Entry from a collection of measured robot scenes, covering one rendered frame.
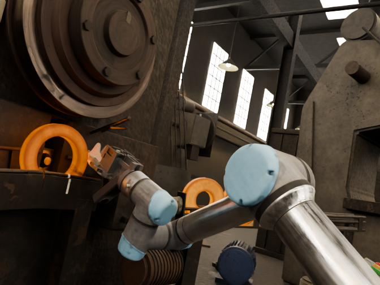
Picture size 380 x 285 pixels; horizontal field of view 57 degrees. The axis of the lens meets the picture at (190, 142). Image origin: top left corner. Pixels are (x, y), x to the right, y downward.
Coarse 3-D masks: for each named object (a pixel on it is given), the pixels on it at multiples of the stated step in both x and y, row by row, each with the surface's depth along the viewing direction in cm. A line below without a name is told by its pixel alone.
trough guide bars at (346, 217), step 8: (192, 208) 115; (200, 208) 117; (328, 216) 136; (336, 216) 138; (344, 216) 139; (352, 216) 141; (360, 216) 142; (256, 224) 124; (344, 224) 148; (360, 224) 142
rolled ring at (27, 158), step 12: (36, 132) 89; (48, 132) 91; (60, 132) 93; (72, 132) 96; (24, 144) 88; (36, 144) 89; (72, 144) 98; (84, 144) 100; (24, 156) 87; (36, 156) 89; (84, 156) 100; (24, 168) 87; (36, 168) 89; (72, 168) 99; (84, 168) 100
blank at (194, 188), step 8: (192, 184) 118; (200, 184) 119; (208, 184) 120; (216, 184) 121; (184, 192) 118; (192, 192) 118; (208, 192) 121; (216, 192) 121; (192, 200) 118; (216, 200) 121
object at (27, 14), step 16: (16, 0) 83; (32, 0) 81; (16, 16) 83; (32, 16) 82; (16, 32) 84; (32, 32) 82; (16, 48) 86; (32, 48) 83; (32, 64) 83; (32, 80) 89; (48, 80) 87; (144, 80) 115; (48, 96) 92; (64, 96) 91; (80, 112) 96; (96, 112) 100; (112, 112) 105
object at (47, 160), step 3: (42, 153) 101; (45, 153) 102; (42, 156) 101; (45, 156) 101; (48, 156) 101; (42, 159) 100; (45, 159) 100; (48, 159) 101; (42, 162) 100; (45, 162) 101; (48, 162) 101; (42, 165) 101; (45, 165) 101; (48, 165) 102
